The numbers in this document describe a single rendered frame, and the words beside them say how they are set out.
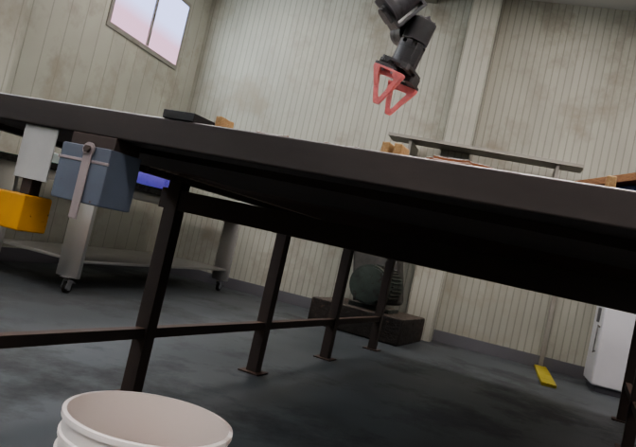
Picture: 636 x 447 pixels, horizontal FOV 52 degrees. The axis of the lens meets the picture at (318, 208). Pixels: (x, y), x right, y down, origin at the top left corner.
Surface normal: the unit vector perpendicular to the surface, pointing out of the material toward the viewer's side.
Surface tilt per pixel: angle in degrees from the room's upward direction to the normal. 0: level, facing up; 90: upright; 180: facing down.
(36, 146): 90
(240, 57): 90
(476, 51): 90
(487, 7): 90
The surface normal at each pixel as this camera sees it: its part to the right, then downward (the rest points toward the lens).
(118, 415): 0.61, 0.04
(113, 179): 0.90, 0.18
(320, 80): -0.26, -0.11
